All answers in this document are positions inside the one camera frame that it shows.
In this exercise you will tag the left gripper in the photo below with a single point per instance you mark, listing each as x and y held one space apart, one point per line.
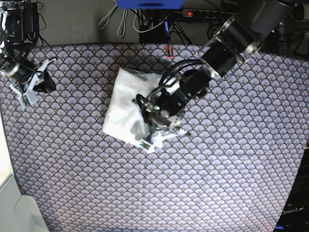
157 126

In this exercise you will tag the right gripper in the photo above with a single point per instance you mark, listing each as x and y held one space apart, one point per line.
27 83

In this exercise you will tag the white T-shirt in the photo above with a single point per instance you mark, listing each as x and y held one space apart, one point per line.
123 120

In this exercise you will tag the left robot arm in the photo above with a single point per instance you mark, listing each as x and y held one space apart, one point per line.
240 36

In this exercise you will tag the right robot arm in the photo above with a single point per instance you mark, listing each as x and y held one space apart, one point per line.
19 34

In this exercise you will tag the red table clamp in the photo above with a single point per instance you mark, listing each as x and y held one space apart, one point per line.
169 51

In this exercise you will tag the blue box overhead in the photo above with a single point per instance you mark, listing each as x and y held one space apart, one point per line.
150 4

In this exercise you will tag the black power strip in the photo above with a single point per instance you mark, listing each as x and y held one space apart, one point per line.
205 14

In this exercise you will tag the fan-patterned table cloth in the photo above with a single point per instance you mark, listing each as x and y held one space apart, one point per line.
233 173

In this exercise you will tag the white plastic bin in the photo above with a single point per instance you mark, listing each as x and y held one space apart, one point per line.
18 212

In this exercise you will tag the black device at right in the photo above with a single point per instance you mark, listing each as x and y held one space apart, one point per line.
295 215

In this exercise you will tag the blue clamp handle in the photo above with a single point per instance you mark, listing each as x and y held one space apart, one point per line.
166 27

